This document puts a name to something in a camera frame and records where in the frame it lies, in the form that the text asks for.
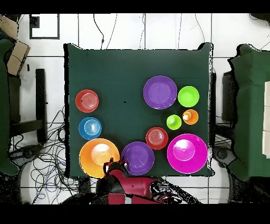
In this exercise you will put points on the large orange bowl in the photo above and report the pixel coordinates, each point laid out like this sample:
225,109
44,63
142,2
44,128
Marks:
90,158

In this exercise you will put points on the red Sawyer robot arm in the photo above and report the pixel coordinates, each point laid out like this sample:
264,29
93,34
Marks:
135,186

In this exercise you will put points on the purple bowl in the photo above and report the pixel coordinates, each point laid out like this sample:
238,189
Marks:
160,92
138,157

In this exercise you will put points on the black power adapter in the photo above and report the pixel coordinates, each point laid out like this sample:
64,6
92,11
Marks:
84,187

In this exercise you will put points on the small blue bowl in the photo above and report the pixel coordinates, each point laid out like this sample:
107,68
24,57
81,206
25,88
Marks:
89,127

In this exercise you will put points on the small red bowl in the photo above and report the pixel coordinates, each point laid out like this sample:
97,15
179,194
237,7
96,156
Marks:
157,138
87,100

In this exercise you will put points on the green cup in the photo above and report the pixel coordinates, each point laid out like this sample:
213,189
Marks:
174,122

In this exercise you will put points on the large pink bowl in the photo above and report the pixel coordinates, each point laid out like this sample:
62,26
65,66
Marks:
187,154

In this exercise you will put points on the grey floor stand base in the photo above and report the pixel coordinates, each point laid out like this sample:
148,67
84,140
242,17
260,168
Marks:
222,154
27,152

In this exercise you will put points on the dark green tablecloth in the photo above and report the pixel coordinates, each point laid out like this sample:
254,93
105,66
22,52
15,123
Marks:
249,105
4,105
118,80

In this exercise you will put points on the orange cup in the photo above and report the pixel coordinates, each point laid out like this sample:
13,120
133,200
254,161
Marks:
193,118

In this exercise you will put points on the black stand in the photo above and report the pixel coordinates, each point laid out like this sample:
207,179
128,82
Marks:
40,95

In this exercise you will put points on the small green bowl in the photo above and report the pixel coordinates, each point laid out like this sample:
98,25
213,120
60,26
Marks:
188,96

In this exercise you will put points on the black case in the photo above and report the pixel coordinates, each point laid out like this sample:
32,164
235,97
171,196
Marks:
227,97

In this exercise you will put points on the cardboard box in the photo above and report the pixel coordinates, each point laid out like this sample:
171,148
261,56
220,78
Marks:
18,57
9,26

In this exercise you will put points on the white box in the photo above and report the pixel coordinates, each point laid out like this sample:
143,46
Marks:
266,118

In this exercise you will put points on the black floor frame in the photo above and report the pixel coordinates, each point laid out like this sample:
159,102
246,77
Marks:
34,22

